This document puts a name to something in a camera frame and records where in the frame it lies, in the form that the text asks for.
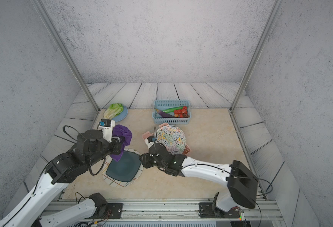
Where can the light blue small plate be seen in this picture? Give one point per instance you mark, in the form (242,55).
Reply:
(121,116)

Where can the right aluminium frame post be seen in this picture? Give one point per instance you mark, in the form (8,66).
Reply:
(257,52)

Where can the green lettuce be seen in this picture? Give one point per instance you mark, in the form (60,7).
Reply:
(113,111)

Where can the purple cleaning cloth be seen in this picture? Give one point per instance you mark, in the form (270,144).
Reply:
(125,136)

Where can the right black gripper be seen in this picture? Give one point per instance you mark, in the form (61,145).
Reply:
(145,162)

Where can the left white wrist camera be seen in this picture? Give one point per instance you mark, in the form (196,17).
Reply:
(106,126)

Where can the blue plastic basket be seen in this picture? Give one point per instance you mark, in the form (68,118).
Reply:
(166,104)

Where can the left aluminium frame post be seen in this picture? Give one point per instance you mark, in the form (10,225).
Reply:
(47,21)

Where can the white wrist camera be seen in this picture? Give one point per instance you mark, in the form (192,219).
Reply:
(150,141)
(106,126)

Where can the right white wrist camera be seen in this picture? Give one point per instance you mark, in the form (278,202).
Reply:
(150,141)

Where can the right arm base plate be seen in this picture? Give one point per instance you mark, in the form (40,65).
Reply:
(209,210)

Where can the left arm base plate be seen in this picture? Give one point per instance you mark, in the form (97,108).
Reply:
(109,211)

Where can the pink plastic dish basket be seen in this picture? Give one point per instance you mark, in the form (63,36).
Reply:
(147,134)

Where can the dark green square plate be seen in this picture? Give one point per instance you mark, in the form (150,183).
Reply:
(126,169)

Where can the colourful squiggle pattern plate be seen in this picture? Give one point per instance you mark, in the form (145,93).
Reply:
(172,137)

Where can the aluminium frame post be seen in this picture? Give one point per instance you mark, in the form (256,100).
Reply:
(257,52)
(47,21)

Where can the purple eggplant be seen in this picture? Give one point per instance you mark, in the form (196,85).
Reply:
(164,114)

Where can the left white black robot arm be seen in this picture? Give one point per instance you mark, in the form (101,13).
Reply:
(92,146)

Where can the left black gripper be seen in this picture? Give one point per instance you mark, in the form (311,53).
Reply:
(116,141)

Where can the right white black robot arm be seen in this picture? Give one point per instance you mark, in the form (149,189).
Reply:
(241,183)

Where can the aluminium mounting rail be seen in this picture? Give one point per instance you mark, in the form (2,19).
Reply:
(160,211)

